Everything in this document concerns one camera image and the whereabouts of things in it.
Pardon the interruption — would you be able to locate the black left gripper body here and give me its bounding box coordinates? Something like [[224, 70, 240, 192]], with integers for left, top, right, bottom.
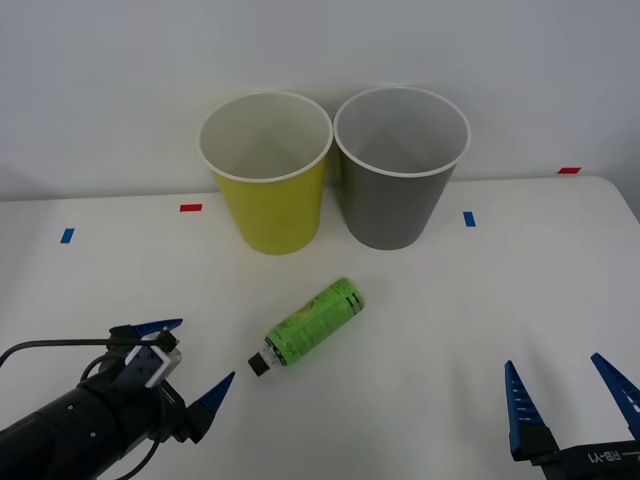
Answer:
[[99, 339, 190, 442]]

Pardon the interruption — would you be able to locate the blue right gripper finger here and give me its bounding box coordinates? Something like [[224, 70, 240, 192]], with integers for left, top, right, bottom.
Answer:
[[503, 359, 560, 465], [589, 352, 640, 442]]

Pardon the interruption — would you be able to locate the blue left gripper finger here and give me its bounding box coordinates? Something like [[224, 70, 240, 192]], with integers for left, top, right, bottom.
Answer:
[[108, 317, 184, 345], [185, 370, 236, 445]]

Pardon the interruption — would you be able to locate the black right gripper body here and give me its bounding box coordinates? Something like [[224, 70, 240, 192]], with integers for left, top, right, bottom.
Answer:
[[535, 438, 640, 480]]

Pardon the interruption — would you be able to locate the green plastic bottle black cap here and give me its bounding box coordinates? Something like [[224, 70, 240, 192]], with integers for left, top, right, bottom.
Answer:
[[247, 276, 366, 377]]

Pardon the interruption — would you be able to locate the grey plastic bin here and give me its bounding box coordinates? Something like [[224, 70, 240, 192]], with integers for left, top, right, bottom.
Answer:
[[332, 85, 472, 251]]

